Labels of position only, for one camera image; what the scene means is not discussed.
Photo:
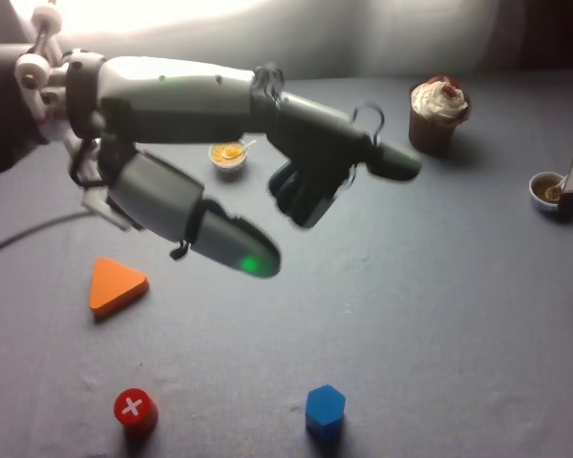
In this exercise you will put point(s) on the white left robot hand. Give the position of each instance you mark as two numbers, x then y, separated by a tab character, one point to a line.
181	105

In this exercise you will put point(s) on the small bowl of yellow soup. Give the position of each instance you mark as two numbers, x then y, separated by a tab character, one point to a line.
228	155

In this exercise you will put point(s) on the white curtain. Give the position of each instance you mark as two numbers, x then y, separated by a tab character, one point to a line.
339	33

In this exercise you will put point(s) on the orange triangular block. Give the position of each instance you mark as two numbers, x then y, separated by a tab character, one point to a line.
112	286

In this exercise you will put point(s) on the toy cupcake with cream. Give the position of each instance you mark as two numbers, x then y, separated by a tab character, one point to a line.
434	119

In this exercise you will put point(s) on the grey tablecloth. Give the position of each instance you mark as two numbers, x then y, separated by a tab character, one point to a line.
410	310

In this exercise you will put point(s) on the red cylinder with white cross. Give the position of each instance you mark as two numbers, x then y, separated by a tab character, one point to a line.
133	409

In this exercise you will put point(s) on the blue hexagonal block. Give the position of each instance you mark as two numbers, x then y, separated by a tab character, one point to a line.
325	410

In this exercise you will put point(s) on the small bowl of green soup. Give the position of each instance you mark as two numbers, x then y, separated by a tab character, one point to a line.
544	191

